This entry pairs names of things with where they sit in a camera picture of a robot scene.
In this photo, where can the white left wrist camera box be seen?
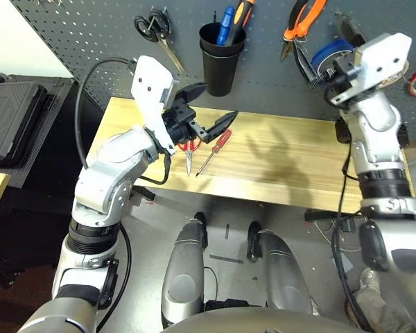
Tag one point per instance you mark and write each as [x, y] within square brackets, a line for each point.
[149, 83]

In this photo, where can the silver left robot leg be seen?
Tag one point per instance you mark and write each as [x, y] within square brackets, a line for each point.
[183, 270]

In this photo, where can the black plastic cup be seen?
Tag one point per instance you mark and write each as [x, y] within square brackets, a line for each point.
[220, 73]

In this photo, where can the grey perforated pegboard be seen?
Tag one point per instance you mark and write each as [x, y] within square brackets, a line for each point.
[263, 86]

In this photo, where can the silver robot torso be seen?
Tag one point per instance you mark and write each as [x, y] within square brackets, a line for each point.
[256, 322]

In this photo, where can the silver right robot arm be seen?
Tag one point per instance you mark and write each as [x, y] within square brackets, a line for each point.
[371, 145]

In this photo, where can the grey trouser leg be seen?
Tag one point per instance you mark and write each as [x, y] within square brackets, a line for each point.
[378, 312]

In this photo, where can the orange and black screwdriver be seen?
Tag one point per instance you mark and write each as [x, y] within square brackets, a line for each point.
[241, 15]

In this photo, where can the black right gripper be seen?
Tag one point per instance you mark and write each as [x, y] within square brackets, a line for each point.
[341, 79]

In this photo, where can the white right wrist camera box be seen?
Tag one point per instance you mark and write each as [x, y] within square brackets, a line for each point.
[385, 59]

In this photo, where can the small grey block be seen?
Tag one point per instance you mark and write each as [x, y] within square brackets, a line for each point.
[346, 265]

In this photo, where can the blue tape roll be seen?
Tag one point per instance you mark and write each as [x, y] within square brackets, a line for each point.
[327, 52]

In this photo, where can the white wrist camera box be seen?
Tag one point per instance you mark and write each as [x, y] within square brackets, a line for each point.
[149, 83]
[385, 59]

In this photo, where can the silver robot leg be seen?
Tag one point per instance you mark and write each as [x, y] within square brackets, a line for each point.
[183, 270]
[281, 270]

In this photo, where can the silver sneaker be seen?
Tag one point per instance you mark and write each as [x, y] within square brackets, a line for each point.
[369, 281]

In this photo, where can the orange long nose pliers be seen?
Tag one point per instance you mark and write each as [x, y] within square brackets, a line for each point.
[300, 29]

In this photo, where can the metal pegboard hook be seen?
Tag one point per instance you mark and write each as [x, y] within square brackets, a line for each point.
[58, 2]

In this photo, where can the black table leg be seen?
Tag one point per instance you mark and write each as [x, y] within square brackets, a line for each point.
[144, 193]

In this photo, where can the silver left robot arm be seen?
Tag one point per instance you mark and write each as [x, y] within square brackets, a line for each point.
[114, 173]

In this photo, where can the silver right robot leg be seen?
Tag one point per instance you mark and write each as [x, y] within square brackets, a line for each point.
[281, 270]

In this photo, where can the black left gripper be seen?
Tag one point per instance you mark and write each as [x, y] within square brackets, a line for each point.
[182, 121]

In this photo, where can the black plastic tool case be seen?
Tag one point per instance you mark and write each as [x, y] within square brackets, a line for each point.
[10, 118]

